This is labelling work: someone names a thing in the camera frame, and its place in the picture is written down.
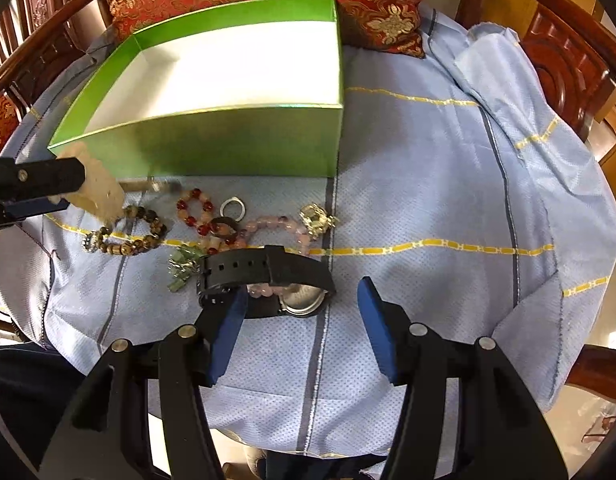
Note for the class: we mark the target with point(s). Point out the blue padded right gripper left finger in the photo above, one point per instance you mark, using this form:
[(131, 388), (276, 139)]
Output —
[(192, 357)]

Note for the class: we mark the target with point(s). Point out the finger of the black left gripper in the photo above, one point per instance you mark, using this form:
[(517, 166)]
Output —
[(44, 178)]

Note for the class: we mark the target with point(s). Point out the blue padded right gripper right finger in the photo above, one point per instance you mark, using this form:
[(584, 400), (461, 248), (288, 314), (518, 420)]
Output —
[(412, 355)]

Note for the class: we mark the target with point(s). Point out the beige strap wristwatch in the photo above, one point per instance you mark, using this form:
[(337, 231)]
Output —
[(101, 194)]

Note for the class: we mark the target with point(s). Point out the black strap wristwatch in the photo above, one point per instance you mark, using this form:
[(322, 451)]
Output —
[(275, 282)]

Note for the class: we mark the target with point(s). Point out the green jade charm pendant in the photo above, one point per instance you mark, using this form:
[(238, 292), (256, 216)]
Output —
[(184, 264)]

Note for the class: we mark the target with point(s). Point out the gold silver charm brooch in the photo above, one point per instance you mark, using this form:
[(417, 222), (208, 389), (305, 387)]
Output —
[(316, 220)]

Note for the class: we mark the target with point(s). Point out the dark wooden armchair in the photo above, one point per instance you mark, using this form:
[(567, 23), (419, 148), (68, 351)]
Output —
[(568, 60)]

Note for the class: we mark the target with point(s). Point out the light blue checked cloth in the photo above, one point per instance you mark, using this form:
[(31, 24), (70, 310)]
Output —
[(361, 429)]

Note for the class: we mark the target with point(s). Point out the green cardboard box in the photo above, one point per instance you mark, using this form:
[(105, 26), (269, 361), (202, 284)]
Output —
[(252, 88)]

